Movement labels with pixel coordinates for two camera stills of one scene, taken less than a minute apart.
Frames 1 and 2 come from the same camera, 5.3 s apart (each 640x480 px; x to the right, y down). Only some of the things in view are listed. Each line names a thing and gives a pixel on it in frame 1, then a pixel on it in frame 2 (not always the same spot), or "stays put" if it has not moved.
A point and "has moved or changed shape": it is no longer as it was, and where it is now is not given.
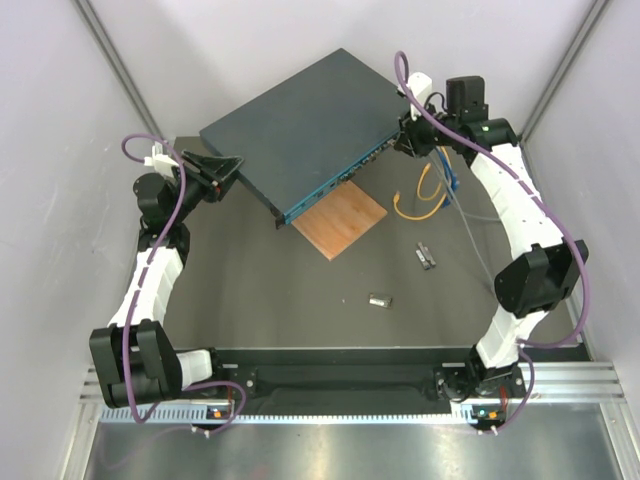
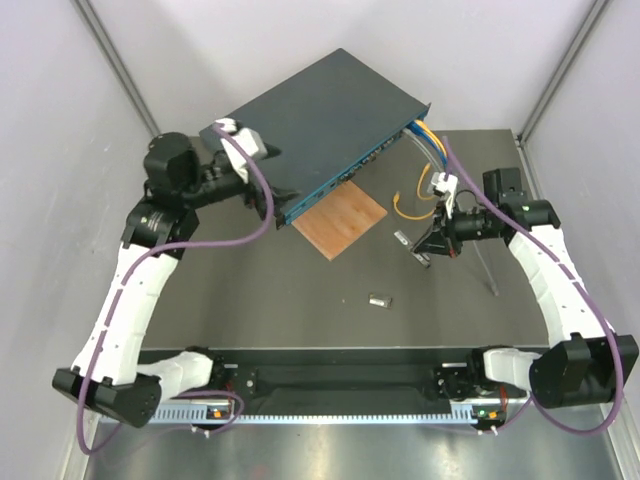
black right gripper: [408, 141] to [442, 238]
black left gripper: [216, 168] to [253, 199]
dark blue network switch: [309, 133] stays put
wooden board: [340, 220] stays put
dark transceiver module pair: [424, 255] has moved or changed shape
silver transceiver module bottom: [380, 300] stays put
